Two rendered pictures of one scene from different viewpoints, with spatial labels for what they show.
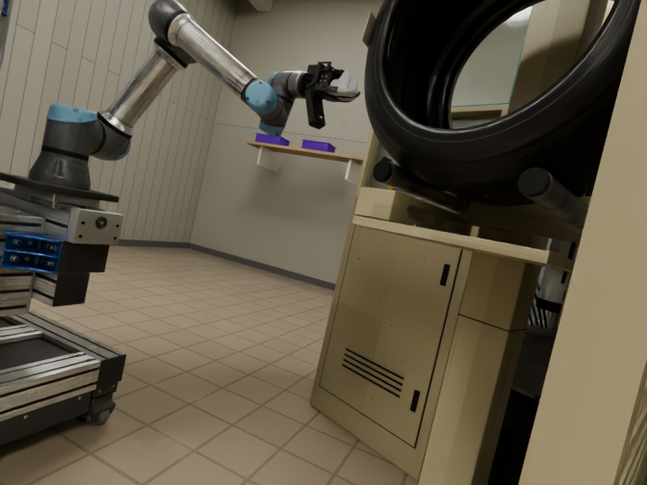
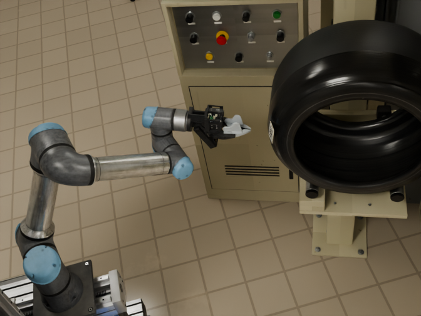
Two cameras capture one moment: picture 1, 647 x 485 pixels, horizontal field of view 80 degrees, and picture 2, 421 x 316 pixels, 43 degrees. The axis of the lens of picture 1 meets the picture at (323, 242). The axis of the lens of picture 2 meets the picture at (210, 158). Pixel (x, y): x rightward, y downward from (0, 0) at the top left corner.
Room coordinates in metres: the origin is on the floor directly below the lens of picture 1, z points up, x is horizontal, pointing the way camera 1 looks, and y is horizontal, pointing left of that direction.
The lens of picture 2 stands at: (-0.07, 0.68, 2.40)
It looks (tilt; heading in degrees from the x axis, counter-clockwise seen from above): 48 degrees down; 334
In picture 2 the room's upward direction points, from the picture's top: 12 degrees counter-clockwise
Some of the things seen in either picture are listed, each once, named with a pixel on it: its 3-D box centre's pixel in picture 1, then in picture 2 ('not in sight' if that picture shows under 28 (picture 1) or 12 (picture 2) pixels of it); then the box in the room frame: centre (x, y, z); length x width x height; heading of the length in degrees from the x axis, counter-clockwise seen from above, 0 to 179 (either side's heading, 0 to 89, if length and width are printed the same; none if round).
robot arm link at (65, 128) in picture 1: (72, 128); (45, 268); (1.14, 0.79, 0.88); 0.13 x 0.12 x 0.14; 174
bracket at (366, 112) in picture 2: (516, 211); (353, 121); (0.93, -0.43, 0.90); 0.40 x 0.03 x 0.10; 46
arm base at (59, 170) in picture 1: (63, 167); (57, 286); (1.13, 0.79, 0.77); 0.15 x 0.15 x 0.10
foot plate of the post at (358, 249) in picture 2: not in sight; (339, 232); (1.00, -0.47, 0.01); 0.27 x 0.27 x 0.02; 46
